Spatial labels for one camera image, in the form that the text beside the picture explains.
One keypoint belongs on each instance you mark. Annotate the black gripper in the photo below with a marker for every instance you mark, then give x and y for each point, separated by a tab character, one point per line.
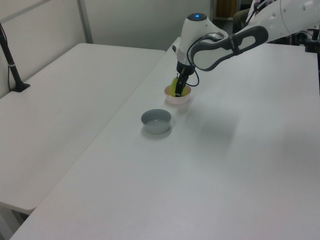
185	68

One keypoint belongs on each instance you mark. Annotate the green pear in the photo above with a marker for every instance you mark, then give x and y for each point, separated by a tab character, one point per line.
173	87

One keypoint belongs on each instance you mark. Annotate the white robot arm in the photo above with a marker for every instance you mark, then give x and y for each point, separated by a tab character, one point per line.
197	32

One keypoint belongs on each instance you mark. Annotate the pink bowl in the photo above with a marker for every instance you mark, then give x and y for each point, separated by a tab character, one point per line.
178	100

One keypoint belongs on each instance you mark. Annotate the grey bowl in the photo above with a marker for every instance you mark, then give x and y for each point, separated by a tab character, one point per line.
156	125

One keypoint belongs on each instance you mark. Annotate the dark background chair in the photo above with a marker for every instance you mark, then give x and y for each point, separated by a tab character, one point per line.
240	21

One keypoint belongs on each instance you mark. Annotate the wooden furniture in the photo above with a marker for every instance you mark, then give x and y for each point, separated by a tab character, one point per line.
225	8

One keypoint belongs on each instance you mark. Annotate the black clamp stand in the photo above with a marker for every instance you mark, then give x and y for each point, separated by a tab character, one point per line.
311	42

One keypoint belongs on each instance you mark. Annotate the grey partition post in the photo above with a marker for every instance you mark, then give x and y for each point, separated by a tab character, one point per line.
85	21

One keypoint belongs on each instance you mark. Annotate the black camera stand pole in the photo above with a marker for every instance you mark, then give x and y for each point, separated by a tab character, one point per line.
12	67

